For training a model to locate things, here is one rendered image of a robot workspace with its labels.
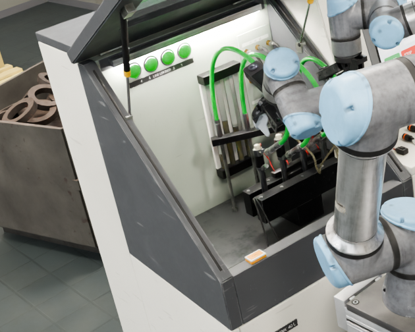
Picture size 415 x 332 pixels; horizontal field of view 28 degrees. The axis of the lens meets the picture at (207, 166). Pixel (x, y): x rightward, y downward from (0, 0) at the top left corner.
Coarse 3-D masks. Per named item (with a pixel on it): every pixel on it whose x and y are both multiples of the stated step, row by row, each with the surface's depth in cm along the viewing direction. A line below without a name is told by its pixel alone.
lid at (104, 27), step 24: (120, 0) 193; (144, 0) 210; (168, 0) 223; (192, 0) 233; (216, 0) 243; (240, 0) 261; (96, 24) 210; (120, 24) 216; (144, 24) 229; (168, 24) 245; (72, 48) 230; (96, 48) 230; (120, 48) 242
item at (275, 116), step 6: (258, 102) 197; (264, 102) 196; (270, 102) 189; (264, 108) 196; (270, 108) 195; (276, 108) 195; (270, 114) 195; (276, 114) 195; (276, 120) 196; (282, 120) 194; (276, 126) 195; (276, 132) 199
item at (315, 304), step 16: (320, 288) 236; (336, 288) 239; (288, 304) 230; (304, 304) 234; (320, 304) 238; (256, 320) 225; (272, 320) 229; (288, 320) 232; (304, 320) 236; (320, 320) 240; (336, 320) 243
